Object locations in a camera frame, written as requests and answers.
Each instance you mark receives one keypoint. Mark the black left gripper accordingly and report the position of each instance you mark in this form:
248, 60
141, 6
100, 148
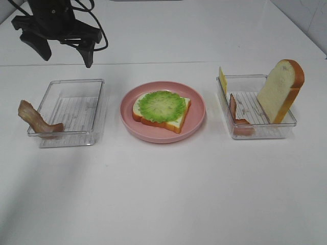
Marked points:
57, 22

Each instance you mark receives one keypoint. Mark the brown bacon strip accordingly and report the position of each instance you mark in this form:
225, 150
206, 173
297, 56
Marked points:
27, 113

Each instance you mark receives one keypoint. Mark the green lettuce leaf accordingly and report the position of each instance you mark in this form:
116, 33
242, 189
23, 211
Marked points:
161, 106

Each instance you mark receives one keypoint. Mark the bread slice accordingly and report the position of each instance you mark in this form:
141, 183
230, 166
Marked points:
174, 126
281, 89

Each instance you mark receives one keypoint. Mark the yellow cheese slice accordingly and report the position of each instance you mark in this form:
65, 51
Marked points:
223, 80

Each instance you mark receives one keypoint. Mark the red bacon strip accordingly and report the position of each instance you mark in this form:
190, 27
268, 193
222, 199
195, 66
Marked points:
243, 127

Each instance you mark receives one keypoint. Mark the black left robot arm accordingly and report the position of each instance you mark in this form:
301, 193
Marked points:
63, 3

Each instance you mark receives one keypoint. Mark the clear left plastic tray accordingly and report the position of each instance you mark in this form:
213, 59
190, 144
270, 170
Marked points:
80, 105

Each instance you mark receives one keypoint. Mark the clear plastic tray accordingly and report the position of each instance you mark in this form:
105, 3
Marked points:
245, 89
80, 105

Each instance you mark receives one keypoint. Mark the pink round plate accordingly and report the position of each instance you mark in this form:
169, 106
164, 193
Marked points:
192, 122

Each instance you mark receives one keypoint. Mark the clear right plastic tray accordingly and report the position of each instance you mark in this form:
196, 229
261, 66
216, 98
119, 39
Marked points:
245, 89

